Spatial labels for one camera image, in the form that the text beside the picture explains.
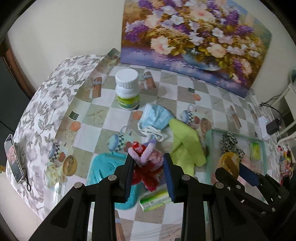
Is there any yellow round snack packet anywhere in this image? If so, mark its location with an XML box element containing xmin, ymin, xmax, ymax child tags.
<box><xmin>217</xmin><ymin>152</ymin><xmax>240</xmax><ymax>179</ymax></box>

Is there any small green tissue pack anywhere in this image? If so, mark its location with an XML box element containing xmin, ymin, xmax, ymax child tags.
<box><xmin>249</xmin><ymin>143</ymin><xmax>261</xmax><ymax>161</ymax></box>

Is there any black white leopard scrunchie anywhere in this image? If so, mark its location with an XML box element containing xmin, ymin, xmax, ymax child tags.
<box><xmin>219</xmin><ymin>133</ymin><xmax>245</xmax><ymax>160</ymax></box>

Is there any lime green cloth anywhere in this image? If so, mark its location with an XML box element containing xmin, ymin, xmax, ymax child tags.
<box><xmin>169</xmin><ymin>118</ymin><xmax>207</xmax><ymax>176</ymax></box>

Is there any green white tissue pack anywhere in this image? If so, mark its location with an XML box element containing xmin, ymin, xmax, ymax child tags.
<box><xmin>139</xmin><ymin>189</ymin><xmax>171</xmax><ymax>212</ymax></box>

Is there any pink red plush doll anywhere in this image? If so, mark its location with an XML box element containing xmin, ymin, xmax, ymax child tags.
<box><xmin>128</xmin><ymin>142</ymin><xmax>164</xmax><ymax>192</ymax></box>

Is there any blue surgical face mask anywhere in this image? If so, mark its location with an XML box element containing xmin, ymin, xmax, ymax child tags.
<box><xmin>137</xmin><ymin>103</ymin><xmax>174</xmax><ymax>142</ymax></box>

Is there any pink white striped towel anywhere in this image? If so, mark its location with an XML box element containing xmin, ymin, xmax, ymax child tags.
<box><xmin>222</xmin><ymin>166</ymin><xmax>261</xmax><ymax>187</ymax></box>

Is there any translucent teal-rimmed tray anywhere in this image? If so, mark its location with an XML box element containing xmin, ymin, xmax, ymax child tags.
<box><xmin>205</xmin><ymin>129</ymin><xmax>267</xmax><ymax>184</ymax></box>

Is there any teal plastic toy case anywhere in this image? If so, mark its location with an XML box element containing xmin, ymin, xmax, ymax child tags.
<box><xmin>86</xmin><ymin>153</ymin><xmax>142</xmax><ymax>210</ymax></box>

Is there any black power adapter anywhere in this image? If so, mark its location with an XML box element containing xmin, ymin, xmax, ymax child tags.
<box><xmin>266</xmin><ymin>119</ymin><xmax>281</xmax><ymax>136</ymax></box>

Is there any white power strip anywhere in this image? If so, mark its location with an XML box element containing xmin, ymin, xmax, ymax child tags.
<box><xmin>258</xmin><ymin>116</ymin><xmax>270</xmax><ymax>141</ymax></box>

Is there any white furniture rack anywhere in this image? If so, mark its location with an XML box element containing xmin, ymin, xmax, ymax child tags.
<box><xmin>278</xmin><ymin>70</ymin><xmax>295</xmax><ymax>138</ymax></box>

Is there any checkered printed vinyl mat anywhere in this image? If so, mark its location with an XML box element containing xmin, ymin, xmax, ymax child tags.
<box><xmin>41</xmin><ymin>49</ymin><xmax>273</xmax><ymax>212</ymax></box>

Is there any grey floral tablecloth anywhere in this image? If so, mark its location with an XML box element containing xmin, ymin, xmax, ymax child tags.
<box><xmin>6</xmin><ymin>55</ymin><xmax>104</xmax><ymax>219</ymax></box>

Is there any white green-label pill bottle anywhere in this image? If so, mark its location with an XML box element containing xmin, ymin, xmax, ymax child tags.
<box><xmin>115</xmin><ymin>68</ymin><xmax>140</xmax><ymax>110</ymax></box>

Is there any floral oil painting canvas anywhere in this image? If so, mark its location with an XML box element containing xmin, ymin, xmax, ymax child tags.
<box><xmin>121</xmin><ymin>1</ymin><xmax>271</xmax><ymax>97</ymax></box>

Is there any smartphone with strap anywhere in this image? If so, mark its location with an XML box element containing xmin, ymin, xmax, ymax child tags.
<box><xmin>4</xmin><ymin>133</ymin><xmax>32</xmax><ymax>191</ymax></box>

